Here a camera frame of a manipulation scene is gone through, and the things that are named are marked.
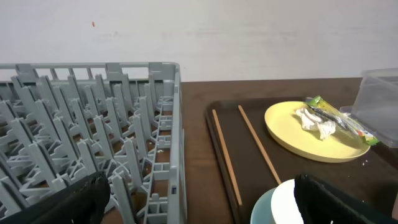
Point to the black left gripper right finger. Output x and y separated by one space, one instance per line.
319 202

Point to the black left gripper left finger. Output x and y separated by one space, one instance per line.
82 202

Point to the white cup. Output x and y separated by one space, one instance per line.
284 209

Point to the light blue bowl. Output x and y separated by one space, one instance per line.
261 213

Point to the white tissue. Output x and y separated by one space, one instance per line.
312 122

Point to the yellow plate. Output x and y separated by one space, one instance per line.
286 128

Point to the green snack wrapper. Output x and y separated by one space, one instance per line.
348 125

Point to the wooden chopstick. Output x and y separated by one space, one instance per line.
227 159
259 144

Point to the grey dishwasher rack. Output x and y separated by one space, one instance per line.
61 122

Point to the dark brown serving tray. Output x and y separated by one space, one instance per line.
371 178

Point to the clear plastic bin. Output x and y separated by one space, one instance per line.
375 106

